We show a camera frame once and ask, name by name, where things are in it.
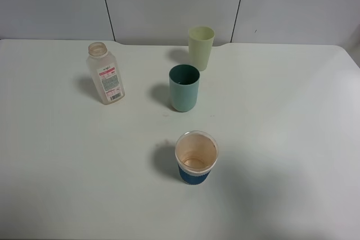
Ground teal plastic cup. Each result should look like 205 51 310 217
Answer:
169 64 200 112

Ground paper cup with blue sleeve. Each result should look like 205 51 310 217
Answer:
174 130 219 185

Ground pale green plastic cup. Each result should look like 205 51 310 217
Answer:
188 26 215 71

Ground clear plastic drink bottle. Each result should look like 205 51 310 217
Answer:
86 42 125 105

